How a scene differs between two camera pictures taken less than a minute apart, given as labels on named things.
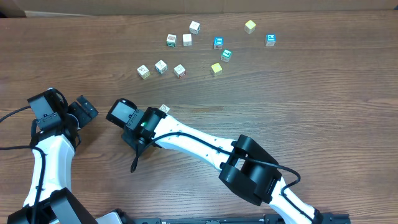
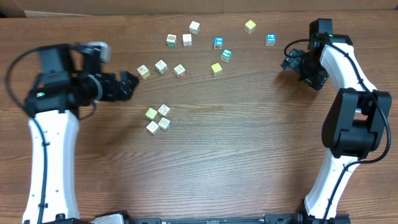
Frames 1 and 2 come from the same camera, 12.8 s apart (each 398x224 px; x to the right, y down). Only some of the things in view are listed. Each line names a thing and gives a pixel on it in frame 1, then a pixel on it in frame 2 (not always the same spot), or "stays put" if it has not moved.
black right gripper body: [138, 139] to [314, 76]
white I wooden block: [164, 108] stays put
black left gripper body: [86, 109] to [117, 86]
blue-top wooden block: [217, 43] stays put
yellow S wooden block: [143, 71] stays put
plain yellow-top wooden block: [249, 27] stays put
